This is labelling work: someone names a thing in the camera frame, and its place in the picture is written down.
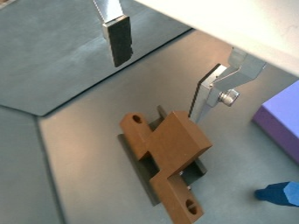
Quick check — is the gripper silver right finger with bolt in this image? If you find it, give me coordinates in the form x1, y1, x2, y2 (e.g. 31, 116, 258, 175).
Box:
189, 47, 267, 123

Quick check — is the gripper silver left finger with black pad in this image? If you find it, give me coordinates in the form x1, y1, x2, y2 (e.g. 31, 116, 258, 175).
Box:
93, 0, 134, 67

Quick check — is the brown T-shaped block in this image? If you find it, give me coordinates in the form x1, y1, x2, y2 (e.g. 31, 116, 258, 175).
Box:
118, 110, 214, 224

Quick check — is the purple base block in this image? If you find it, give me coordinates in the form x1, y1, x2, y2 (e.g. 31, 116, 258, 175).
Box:
253, 80, 299, 164

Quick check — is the blue hexagonal peg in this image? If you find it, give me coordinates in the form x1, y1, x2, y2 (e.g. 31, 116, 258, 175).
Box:
255, 181, 299, 207

